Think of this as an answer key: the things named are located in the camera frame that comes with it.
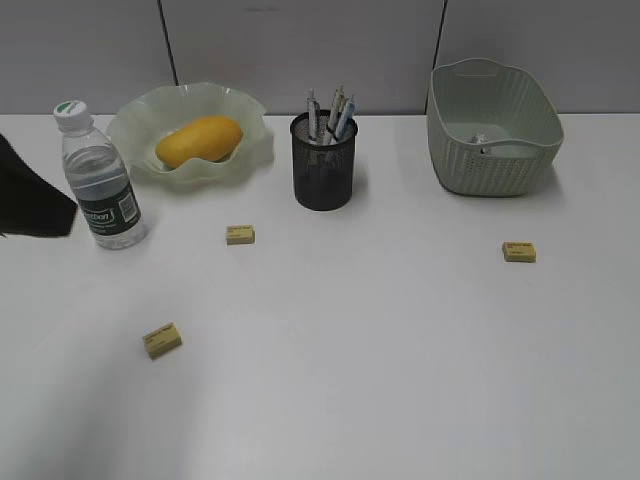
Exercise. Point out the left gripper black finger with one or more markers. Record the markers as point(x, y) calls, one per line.
point(31, 206)

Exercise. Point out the clear water bottle green label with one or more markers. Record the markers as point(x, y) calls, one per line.
point(98, 179)

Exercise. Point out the yellow eraser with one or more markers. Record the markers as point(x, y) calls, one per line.
point(523, 252)
point(162, 340)
point(240, 234)

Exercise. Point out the yellow mango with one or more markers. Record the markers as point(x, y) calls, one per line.
point(210, 138)

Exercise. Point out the grey grip white pen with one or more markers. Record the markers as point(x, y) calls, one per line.
point(312, 111)

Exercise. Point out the beige grip white pen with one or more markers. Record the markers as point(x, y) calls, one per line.
point(330, 137)

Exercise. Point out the blue grip white pen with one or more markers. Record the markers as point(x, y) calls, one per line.
point(345, 117)

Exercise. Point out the waste paper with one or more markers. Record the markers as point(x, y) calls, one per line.
point(479, 138)

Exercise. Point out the pale green wavy glass plate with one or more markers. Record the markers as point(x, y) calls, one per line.
point(141, 125)

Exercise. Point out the black mesh pen holder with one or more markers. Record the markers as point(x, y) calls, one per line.
point(322, 175)

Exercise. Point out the pale green woven basket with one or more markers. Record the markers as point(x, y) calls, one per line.
point(508, 105)

